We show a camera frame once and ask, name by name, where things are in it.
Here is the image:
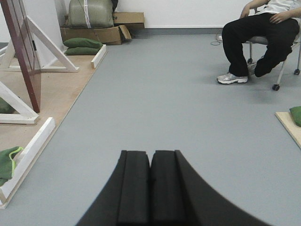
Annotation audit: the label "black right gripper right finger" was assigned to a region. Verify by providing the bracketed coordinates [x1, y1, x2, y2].
[150, 150, 267, 226]

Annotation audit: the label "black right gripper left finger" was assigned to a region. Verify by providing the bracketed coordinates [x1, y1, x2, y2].
[77, 150, 150, 226]

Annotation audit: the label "brown wooden door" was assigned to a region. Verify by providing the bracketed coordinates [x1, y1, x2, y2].
[0, 0, 41, 113]

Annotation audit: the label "green sandbag yellow trim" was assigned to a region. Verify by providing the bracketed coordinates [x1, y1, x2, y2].
[0, 146, 23, 186]

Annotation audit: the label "plywood base platform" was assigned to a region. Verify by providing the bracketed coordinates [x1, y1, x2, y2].
[0, 50, 108, 210]

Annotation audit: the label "green sandbag at right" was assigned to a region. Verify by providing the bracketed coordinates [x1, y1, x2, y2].
[289, 106, 301, 127]

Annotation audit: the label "green sandbag behind brace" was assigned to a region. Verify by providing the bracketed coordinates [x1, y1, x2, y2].
[0, 97, 16, 114]

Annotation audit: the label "lower green sandbag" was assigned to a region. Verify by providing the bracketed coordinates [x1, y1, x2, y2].
[65, 47, 100, 56]

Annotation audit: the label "upper green sandbag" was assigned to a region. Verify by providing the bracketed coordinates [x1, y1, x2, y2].
[63, 38, 103, 48]

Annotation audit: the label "open flat cardboard box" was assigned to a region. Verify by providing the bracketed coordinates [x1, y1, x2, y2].
[60, 25, 132, 45]

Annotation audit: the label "grey wheeled office chair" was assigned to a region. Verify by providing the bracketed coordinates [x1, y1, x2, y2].
[239, 0, 301, 77]

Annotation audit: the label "cardboard box marked 2#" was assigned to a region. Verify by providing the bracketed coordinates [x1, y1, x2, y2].
[112, 12, 145, 30]

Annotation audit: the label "seated person black trousers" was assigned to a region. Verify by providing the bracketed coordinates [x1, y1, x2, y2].
[216, 0, 301, 85]

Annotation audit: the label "grey-green woven sack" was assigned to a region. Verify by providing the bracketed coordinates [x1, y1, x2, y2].
[68, 0, 114, 29]

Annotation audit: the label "white rail near edge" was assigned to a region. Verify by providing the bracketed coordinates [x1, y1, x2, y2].
[0, 117, 55, 209]

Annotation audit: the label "white rail edge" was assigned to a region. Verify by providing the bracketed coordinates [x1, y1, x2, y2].
[0, 117, 55, 209]
[91, 45, 107, 69]

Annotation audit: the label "white rail far edge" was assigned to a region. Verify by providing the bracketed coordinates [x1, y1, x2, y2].
[91, 45, 107, 69]

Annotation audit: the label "white wooden door frame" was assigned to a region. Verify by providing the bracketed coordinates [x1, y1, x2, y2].
[0, 13, 79, 124]

